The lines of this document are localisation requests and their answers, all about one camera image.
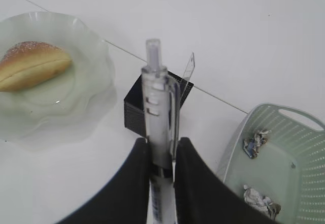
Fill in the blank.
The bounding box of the golden sugared bread roll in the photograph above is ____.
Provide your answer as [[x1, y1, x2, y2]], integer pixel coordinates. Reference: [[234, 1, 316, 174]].
[[1, 41, 73, 92]]

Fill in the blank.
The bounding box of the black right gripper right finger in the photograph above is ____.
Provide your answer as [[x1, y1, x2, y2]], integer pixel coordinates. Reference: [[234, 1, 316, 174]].
[[174, 137, 274, 223]]

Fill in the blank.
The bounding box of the white pink paper ball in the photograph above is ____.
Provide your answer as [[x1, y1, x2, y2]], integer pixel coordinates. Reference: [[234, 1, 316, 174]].
[[243, 184, 281, 220]]

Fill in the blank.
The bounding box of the grey-green woven plastic basket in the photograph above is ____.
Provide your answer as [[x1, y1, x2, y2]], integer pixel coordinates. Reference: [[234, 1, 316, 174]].
[[216, 103, 324, 223]]

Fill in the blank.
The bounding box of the pale green wavy glass plate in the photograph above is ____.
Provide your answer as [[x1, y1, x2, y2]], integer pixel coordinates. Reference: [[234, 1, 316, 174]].
[[1, 12, 116, 149]]

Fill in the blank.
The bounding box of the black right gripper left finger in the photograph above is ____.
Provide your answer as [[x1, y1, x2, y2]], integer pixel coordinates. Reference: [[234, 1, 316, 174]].
[[59, 138, 151, 223]]

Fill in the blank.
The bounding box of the black square pen holder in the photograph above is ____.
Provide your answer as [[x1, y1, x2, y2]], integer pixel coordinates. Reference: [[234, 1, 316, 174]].
[[124, 71, 194, 137]]

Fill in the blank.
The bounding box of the grey grip patterned pen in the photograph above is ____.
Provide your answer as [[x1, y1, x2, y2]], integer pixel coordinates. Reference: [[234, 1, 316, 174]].
[[142, 39, 180, 223]]

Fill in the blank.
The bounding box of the clear plastic ruler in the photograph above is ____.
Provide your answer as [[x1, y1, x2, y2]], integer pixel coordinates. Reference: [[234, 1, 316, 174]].
[[182, 52, 196, 82]]

